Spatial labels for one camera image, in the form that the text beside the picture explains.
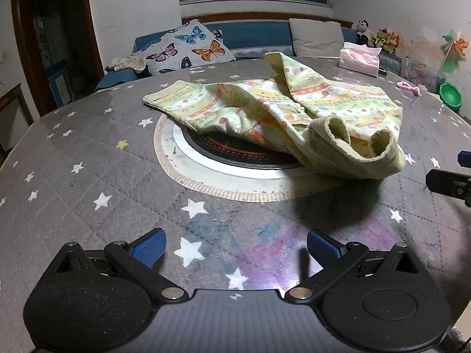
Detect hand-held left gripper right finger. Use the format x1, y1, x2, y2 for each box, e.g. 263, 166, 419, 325
285, 229, 424, 301

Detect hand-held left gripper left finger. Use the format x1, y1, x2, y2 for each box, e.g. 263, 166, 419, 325
48, 227, 187, 304

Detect patterned yellow-green children's pants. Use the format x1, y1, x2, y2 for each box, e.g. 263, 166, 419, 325
142, 51, 406, 180

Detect green plastic bowl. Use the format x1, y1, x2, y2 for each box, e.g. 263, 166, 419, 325
439, 82, 463, 110

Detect small pink cloth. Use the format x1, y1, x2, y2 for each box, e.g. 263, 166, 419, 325
396, 80, 422, 98

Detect clear plastic box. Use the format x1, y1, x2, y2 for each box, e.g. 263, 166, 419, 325
401, 56, 448, 91

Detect grey star-print tablecloth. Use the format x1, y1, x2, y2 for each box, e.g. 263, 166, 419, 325
0, 57, 471, 353

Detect colourful pinwheel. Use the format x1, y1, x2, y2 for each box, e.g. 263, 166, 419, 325
438, 29, 470, 74

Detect round black cooktop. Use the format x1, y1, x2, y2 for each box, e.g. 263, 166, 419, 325
183, 127, 307, 170

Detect orange plush toy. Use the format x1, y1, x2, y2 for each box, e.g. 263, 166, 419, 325
384, 32, 401, 56

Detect pink tissue pack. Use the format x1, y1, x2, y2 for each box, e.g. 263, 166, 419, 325
338, 42, 383, 74

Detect blue framed board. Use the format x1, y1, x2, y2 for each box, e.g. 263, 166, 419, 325
47, 68, 73, 107

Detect crumpled beige cloth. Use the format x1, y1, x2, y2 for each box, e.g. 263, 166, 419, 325
106, 56, 147, 73

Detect wooden chair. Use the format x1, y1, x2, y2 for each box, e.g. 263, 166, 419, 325
0, 83, 36, 163

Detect plain grey pillow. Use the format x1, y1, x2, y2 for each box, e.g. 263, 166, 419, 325
288, 18, 345, 58

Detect butterfly print pillow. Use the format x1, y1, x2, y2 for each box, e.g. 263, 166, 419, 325
133, 19, 236, 76

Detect blue sofa bench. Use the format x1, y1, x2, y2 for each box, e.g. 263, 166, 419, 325
96, 20, 402, 92

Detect metal cooktop ring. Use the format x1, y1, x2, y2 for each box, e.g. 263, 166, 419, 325
172, 121, 321, 182

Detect wooden door frame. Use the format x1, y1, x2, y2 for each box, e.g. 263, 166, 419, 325
11, 0, 106, 117

